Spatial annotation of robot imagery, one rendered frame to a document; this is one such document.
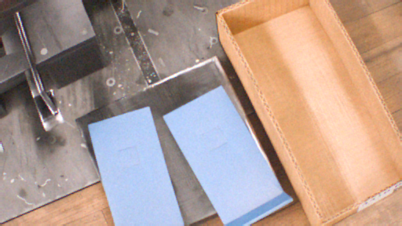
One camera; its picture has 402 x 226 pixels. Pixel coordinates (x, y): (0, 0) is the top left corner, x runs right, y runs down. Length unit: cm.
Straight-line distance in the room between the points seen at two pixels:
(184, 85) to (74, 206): 18
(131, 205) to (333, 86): 26
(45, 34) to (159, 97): 15
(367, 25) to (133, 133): 30
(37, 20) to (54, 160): 16
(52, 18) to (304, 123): 30
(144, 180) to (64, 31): 18
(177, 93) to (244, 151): 10
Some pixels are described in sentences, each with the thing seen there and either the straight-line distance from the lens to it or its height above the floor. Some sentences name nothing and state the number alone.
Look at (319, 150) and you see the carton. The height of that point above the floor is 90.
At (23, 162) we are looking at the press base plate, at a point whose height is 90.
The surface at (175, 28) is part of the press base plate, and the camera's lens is 99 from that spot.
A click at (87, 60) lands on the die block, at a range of 95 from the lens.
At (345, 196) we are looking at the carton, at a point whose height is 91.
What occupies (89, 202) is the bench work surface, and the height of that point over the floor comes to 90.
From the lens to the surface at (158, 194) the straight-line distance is 90.
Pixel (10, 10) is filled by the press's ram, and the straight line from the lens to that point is 80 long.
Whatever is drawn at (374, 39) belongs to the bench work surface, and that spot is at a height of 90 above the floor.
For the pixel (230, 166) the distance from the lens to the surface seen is 90.
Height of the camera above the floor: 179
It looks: 69 degrees down
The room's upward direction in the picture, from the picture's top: 12 degrees counter-clockwise
